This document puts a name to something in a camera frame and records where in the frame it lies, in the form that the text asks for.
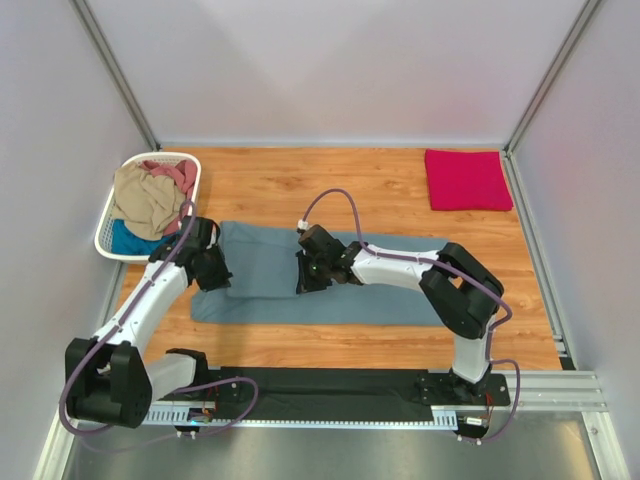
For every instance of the grey-blue t-shirt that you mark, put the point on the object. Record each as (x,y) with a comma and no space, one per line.
(262,289)

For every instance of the beige shirt in basket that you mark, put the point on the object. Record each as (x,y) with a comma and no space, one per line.
(126,194)

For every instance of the pink shirt in basket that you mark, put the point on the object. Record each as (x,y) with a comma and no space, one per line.
(172,172)

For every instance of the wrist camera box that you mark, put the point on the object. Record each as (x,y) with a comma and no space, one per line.
(318,241)
(199,232)

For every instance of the aluminium frame post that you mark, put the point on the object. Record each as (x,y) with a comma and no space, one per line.
(569,44)
(91,25)

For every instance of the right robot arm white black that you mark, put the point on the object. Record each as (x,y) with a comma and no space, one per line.
(463,293)

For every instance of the aluminium front rail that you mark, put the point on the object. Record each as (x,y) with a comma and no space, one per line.
(544,391)

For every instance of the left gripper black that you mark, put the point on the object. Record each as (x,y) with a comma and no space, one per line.
(213,272)

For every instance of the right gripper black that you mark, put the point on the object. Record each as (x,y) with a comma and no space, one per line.
(307,278)

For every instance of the folded magenta t-shirt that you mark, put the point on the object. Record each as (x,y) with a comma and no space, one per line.
(461,181)

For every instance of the slotted grey cable duct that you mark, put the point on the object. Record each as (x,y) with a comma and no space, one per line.
(185,416)

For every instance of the white plastic laundry basket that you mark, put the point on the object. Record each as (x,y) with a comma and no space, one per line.
(103,236)

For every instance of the teal shirt in basket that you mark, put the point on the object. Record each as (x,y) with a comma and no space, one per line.
(124,242)

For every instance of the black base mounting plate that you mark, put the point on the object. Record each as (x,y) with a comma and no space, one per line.
(390,393)

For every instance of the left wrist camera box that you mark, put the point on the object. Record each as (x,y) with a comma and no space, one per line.
(199,232)

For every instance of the left aluminium frame post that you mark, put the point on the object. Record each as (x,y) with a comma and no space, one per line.
(91,25)

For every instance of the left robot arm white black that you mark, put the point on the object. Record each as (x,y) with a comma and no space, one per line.
(107,379)

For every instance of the right aluminium frame post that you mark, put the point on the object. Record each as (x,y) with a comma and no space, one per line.
(569,44)

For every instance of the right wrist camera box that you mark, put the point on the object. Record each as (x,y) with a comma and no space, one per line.
(318,241)

